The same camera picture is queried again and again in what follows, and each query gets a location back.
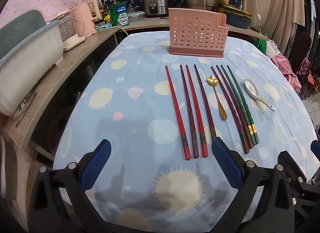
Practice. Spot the dark chair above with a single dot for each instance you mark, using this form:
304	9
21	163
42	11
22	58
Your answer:
303	47

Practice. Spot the gold flower spoon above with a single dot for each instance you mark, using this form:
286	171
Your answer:
212	81

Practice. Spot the blue printed tablecloth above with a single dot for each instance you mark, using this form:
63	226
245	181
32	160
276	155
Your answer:
140	92

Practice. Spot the beige curtain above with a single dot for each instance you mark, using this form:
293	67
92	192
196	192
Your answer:
272	2

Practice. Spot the wooden counter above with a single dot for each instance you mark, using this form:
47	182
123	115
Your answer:
75	55

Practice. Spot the blue baking dish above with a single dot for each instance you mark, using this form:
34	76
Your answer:
237	21

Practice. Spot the pink perforated utensil basket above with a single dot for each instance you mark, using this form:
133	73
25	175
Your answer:
195	35

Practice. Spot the pink floral cloth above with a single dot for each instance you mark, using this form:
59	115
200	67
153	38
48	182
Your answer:
285	69

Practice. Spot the yellow rimmed dish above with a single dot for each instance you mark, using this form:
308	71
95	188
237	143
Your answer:
236	9

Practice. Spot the green cloth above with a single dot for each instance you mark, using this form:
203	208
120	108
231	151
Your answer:
262	44

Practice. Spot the maroon chopstick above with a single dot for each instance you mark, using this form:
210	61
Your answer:
247	140
243	144

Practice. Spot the silver rice cooker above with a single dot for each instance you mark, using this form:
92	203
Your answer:
156	4

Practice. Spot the pink electric kettle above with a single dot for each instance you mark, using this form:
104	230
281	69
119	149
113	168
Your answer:
83	17

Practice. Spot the white ceramic spoon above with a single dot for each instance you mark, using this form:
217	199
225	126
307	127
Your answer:
250	86

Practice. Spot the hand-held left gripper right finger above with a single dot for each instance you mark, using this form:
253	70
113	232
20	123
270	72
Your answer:
226	163

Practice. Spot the white dish box blue lid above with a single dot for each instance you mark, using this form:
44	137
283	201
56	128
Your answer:
27	55

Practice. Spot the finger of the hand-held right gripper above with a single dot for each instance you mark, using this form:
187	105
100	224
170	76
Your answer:
316	147
286	158

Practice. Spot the glass food container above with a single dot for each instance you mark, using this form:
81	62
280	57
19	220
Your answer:
136	16

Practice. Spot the eyeglasses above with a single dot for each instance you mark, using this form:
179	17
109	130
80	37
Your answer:
23	106

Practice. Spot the green chopstick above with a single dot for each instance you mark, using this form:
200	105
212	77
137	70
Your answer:
254	128
249	129

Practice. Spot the green carton box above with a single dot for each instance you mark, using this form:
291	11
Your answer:
120	14

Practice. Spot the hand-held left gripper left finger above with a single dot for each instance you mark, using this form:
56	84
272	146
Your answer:
96	165

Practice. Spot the white appliance with clear lid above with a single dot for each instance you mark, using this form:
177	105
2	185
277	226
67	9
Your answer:
71	35

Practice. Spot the dark red chopstick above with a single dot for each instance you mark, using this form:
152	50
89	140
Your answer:
204	103
188	113

